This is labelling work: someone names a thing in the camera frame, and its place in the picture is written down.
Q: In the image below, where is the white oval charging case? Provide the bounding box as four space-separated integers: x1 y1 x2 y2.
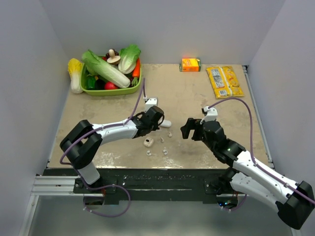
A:
160 120 172 128

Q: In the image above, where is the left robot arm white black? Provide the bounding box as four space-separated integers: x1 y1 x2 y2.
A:
60 106 164 193

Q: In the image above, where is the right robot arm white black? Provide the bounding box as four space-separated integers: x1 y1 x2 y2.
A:
180 118 315 230

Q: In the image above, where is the beige small charging case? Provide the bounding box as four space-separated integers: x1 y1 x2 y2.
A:
143 138 154 148

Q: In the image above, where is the green plastic basket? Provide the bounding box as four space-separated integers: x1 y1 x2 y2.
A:
80 65 142 96

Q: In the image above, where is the orange carrot toy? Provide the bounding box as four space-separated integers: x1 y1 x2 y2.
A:
131 58 141 87

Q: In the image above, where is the yellow snack package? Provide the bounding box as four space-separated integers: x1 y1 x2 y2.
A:
206 66 245 99

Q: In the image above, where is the red tomato toy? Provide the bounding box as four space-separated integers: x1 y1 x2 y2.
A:
104 82 119 90

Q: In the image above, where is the orange green small box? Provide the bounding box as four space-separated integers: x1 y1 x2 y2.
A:
179 58 201 72

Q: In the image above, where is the dark eggplant toy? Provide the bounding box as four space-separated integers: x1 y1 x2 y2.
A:
94 79 105 90

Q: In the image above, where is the green pepper toy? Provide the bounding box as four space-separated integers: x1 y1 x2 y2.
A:
86 75 96 90

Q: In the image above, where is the small green cabbage toy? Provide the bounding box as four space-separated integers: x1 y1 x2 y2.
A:
118 44 141 74

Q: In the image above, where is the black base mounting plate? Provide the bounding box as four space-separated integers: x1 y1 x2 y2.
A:
43 168 241 207

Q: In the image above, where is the beige mushroom toy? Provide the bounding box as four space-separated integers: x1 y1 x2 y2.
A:
106 49 121 65

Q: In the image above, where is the large napa cabbage toy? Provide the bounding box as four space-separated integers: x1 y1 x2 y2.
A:
82 50 130 89

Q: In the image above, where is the yellow cabbage toy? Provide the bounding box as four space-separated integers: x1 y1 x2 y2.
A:
67 58 83 94

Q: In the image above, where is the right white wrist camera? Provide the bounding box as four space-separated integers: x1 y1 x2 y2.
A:
200 106 218 124

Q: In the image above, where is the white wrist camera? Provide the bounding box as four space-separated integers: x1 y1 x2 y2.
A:
200 106 218 124
144 97 158 112

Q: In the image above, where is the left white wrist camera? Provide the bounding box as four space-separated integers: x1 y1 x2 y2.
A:
144 97 158 112

